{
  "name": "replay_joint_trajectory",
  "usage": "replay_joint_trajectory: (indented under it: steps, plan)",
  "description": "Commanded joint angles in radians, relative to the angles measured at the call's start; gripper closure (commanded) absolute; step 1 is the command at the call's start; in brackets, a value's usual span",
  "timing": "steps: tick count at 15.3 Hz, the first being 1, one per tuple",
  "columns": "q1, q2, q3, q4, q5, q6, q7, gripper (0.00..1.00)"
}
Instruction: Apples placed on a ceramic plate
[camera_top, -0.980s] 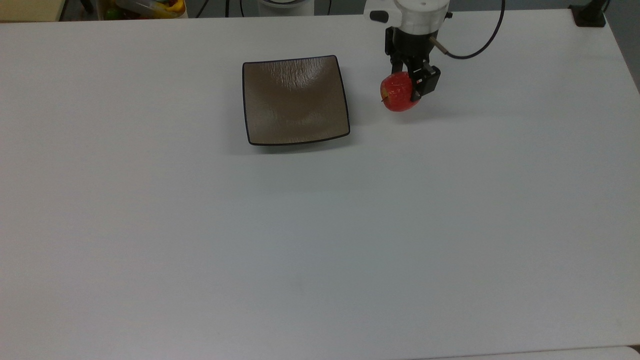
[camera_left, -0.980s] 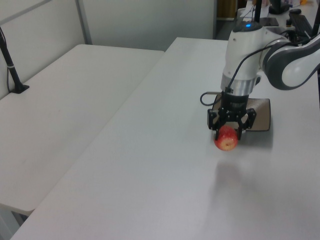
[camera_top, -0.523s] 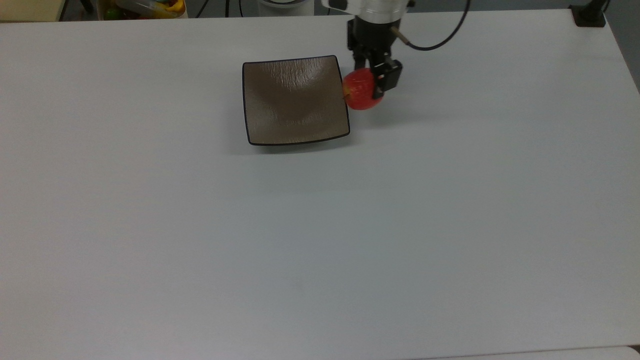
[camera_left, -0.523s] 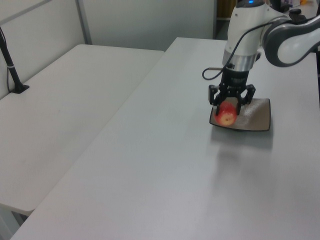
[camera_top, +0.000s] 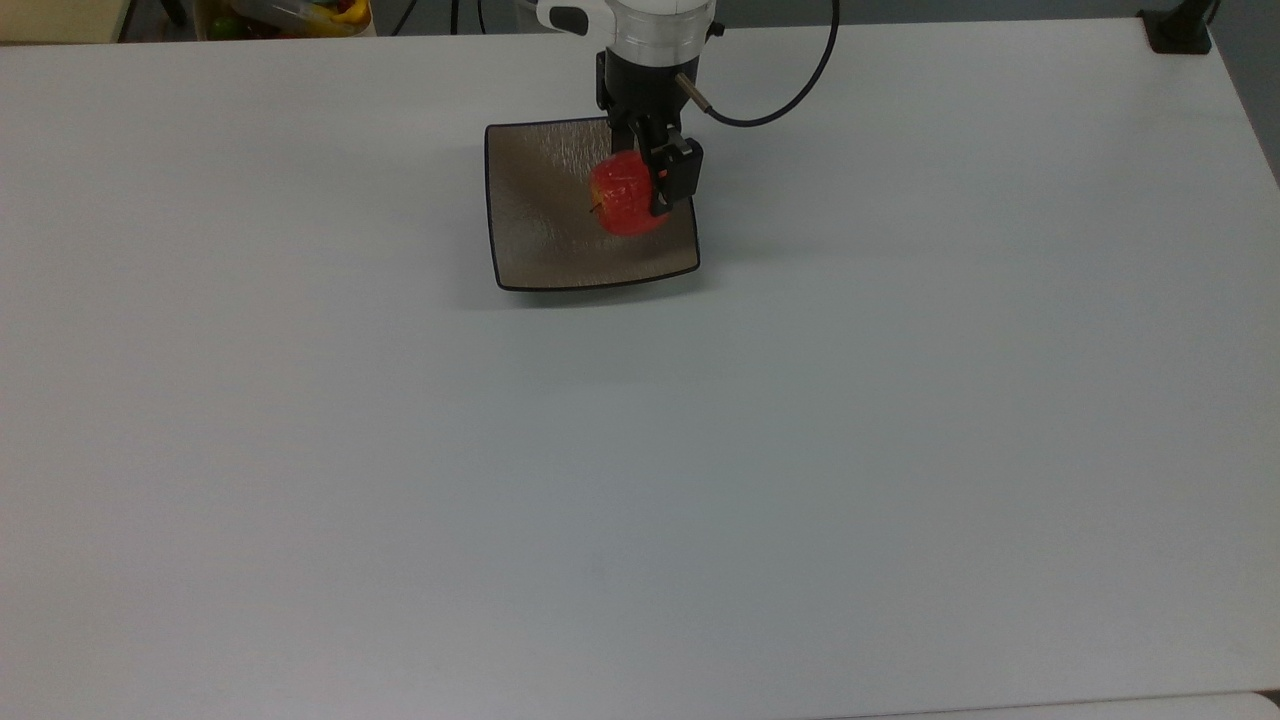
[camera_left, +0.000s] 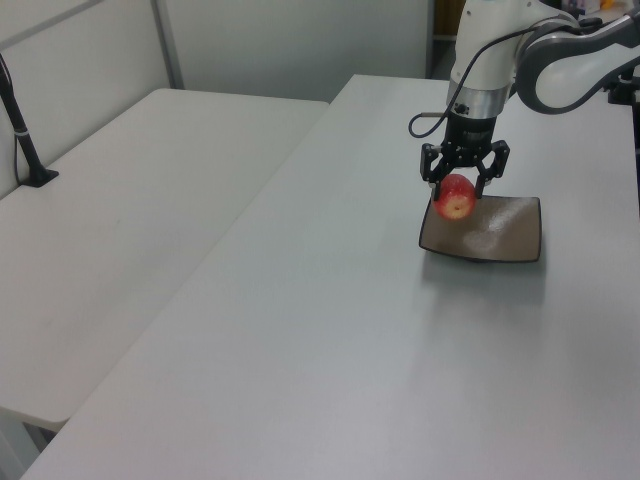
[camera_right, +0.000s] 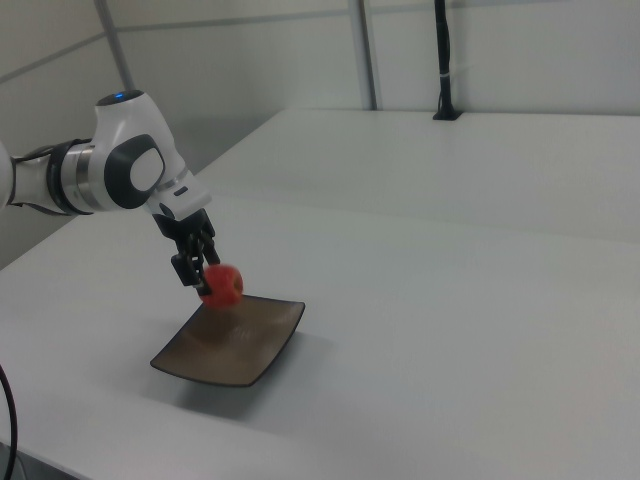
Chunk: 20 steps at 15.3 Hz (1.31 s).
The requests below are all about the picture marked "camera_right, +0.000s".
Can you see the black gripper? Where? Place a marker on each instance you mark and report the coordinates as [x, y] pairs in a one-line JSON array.
[[182, 230]]

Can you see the red apple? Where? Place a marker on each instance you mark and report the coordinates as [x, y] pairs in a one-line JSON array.
[[225, 287]]

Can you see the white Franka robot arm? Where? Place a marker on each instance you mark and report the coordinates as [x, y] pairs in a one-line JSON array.
[[125, 150]]

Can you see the brown square ceramic plate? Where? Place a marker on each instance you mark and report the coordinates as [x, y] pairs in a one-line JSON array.
[[235, 345]]

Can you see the grey metal partition post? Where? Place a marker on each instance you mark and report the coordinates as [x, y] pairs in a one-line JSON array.
[[116, 45], [363, 50]]

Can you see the black camera pole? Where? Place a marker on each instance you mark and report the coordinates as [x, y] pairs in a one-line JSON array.
[[444, 60]]

